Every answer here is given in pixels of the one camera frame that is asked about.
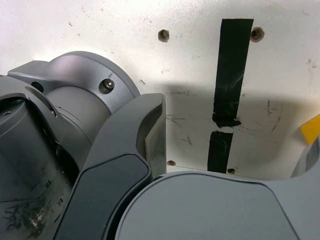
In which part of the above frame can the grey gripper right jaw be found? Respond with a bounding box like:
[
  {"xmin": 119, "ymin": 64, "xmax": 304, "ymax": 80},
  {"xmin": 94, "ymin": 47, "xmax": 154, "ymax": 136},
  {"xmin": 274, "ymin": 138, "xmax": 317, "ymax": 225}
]
[{"xmin": 113, "ymin": 136, "xmax": 320, "ymax": 240}]

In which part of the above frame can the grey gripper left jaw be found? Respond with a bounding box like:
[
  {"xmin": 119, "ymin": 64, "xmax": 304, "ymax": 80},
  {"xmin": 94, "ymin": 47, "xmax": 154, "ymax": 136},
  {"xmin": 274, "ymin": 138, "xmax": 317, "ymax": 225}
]
[{"xmin": 53, "ymin": 92, "xmax": 168, "ymax": 240}]

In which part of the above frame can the yellow cube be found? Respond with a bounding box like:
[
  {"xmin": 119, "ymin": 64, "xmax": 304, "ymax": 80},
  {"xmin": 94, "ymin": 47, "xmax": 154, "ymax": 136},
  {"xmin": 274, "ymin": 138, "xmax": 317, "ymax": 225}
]
[{"xmin": 299, "ymin": 117, "xmax": 320, "ymax": 145}]

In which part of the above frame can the black tape strip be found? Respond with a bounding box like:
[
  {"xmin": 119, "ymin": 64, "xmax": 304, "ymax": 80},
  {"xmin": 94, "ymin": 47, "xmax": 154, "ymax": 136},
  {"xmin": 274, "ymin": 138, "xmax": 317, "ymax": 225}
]
[{"xmin": 206, "ymin": 18, "xmax": 255, "ymax": 174}]

